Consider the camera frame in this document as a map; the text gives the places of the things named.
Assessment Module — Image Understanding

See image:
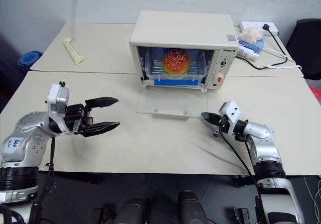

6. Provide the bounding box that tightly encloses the black chair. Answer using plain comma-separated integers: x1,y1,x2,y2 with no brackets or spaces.
285,18,321,80

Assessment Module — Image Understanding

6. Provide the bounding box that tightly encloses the white strap cable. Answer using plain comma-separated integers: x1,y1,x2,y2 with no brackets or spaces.
262,47,304,71

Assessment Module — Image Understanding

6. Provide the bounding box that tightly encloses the glass oven door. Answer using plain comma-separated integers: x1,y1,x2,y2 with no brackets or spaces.
135,88,209,121

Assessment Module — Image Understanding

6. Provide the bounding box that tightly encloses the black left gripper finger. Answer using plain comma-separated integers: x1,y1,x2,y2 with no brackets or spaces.
84,96,119,109
80,121,121,138

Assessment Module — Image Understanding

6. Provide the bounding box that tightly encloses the toy hamburger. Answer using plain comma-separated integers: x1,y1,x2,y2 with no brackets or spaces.
162,49,190,76

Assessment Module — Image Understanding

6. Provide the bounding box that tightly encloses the black plug and cable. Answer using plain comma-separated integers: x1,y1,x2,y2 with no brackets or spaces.
237,24,289,71

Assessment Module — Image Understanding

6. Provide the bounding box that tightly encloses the dark rounded shape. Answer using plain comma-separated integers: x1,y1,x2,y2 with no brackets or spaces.
178,190,209,224
113,196,151,224

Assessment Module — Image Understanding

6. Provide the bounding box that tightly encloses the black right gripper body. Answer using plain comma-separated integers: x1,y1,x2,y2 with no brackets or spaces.
213,115,233,135

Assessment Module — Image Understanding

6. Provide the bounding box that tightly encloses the thin white cable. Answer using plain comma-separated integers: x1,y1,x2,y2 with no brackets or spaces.
303,175,321,220

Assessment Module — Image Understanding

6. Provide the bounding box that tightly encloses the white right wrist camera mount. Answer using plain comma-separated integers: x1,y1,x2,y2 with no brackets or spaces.
218,100,243,127

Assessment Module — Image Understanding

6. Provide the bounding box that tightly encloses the white tube blue print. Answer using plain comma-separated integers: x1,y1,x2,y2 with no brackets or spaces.
235,39,260,59

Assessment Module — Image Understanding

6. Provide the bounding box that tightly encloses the cream timer knob red mark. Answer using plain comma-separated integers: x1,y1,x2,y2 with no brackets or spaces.
211,71,226,84

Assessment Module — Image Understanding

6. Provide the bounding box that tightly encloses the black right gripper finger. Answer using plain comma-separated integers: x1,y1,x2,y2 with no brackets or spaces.
200,111,221,123
202,119,219,132

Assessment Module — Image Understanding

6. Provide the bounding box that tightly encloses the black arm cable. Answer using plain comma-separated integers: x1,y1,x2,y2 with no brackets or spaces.
28,136,56,224
219,123,267,224

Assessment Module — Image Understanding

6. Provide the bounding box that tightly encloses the blue plate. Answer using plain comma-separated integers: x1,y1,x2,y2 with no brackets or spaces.
238,36,267,50

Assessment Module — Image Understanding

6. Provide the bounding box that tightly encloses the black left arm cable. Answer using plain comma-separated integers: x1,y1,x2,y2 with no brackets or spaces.
28,136,56,224

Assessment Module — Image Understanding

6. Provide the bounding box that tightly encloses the cream toaster oven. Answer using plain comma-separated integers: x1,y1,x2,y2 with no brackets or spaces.
128,10,239,93

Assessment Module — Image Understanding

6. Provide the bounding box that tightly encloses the clear bag with white food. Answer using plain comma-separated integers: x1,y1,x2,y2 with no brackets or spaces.
238,26,264,44

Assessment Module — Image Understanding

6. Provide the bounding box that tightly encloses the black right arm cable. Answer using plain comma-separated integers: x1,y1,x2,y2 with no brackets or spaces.
219,123,267,224

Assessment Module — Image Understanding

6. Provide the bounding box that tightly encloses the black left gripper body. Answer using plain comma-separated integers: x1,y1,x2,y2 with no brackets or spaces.
63,103,94,136

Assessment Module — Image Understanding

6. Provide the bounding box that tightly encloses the white power strip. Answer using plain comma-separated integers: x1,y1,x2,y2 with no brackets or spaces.
240,21,279,37

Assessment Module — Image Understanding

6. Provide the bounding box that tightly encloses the pink red bag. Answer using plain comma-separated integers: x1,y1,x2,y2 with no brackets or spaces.
309,84,321,109

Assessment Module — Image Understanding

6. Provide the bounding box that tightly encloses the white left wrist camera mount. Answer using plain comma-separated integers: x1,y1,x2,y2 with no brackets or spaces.
46,81,70,115

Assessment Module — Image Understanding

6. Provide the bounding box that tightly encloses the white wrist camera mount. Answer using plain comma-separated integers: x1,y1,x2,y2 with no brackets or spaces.
218,100,243,127
46,81,70,115

